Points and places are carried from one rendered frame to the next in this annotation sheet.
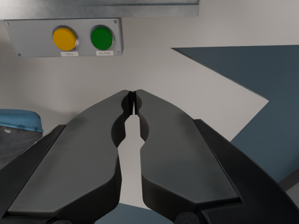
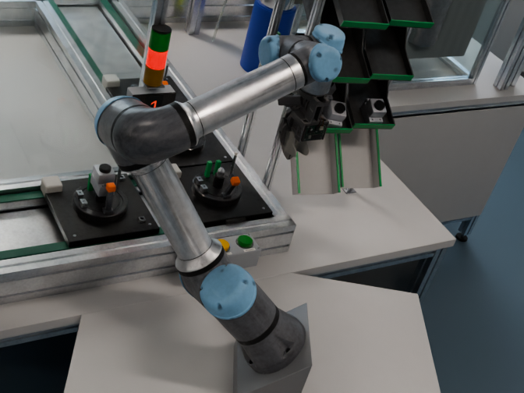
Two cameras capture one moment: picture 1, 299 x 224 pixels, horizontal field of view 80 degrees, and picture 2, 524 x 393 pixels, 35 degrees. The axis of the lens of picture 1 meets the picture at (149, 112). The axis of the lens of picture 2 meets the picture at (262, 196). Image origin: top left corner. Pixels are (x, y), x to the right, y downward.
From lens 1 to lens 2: 2.07 m
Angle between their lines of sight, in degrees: 81
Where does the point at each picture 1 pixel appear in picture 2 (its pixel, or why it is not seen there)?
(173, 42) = (291, 268)
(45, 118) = (198, 356)
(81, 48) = (232, 249)
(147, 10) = (264, 227)
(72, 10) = (221, 234)
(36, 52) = not seen: hidden behind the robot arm
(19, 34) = not seen: hidden behind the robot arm
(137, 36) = (260, 270)
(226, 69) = not seen: outside the picture
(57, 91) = (205, 324)
